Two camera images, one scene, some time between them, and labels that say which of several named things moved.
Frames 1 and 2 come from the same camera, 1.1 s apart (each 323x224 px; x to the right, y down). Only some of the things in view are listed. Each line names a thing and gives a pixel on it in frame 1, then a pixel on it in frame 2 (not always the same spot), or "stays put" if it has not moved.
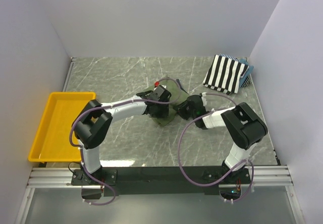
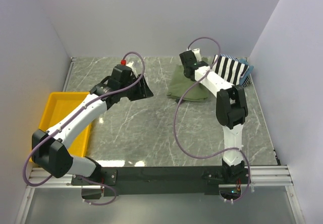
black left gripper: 164,113 -> 143,91
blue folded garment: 250,69 stays put
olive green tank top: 174,95 -> 179,84
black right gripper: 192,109 -> 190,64
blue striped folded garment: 247,80 stays put
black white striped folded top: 224,74 stays put
